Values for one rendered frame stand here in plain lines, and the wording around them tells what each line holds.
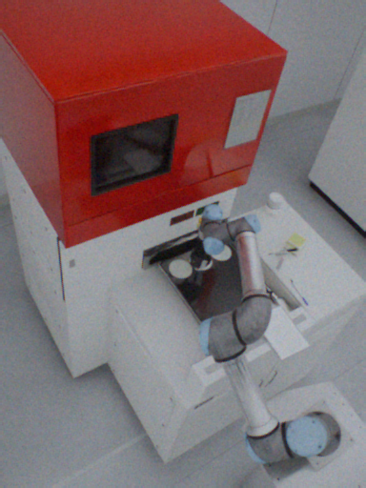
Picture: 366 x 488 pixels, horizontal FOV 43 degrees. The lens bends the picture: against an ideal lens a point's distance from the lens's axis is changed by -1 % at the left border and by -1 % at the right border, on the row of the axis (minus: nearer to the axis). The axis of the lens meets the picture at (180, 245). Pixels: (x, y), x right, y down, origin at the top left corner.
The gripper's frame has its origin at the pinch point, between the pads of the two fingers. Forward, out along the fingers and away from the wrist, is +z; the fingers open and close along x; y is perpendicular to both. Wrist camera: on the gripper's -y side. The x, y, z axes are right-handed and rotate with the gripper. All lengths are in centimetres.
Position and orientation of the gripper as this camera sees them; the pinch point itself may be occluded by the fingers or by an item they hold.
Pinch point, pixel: (197, 269)
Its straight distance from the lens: 203.4
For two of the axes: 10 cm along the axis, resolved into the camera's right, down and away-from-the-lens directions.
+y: 2.8, -7.1, 6.5
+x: -9.5, -3.0, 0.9
